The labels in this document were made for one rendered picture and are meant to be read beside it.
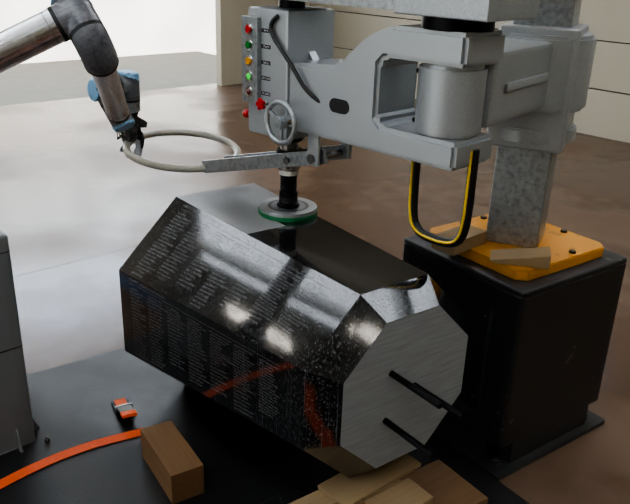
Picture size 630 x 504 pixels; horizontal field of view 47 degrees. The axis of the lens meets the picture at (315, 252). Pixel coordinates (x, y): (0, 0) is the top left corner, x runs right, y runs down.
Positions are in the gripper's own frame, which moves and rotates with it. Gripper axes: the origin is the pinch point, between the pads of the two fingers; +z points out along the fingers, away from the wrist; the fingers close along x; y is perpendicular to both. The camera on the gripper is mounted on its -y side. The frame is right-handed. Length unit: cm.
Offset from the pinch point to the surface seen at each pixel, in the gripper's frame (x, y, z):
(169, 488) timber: 64, 102, 76
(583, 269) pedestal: 187, 20, 6
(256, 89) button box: 68, 40, -47
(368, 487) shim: 130, 97, 58
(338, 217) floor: 51, -203, 101
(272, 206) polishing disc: 75, 36, -4
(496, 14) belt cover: 143, 77, -84
